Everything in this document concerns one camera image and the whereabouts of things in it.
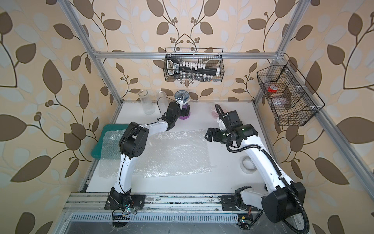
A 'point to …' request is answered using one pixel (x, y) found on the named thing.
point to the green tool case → (96, 152)
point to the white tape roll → (247, 165)
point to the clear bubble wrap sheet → (111, 155)
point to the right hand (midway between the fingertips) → (212, 137)
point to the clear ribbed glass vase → (163, 103)
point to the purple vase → (185, 94)
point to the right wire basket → (292, 100)
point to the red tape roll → (272, 88)
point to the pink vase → (214, 113)
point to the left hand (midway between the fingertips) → (180, 101)
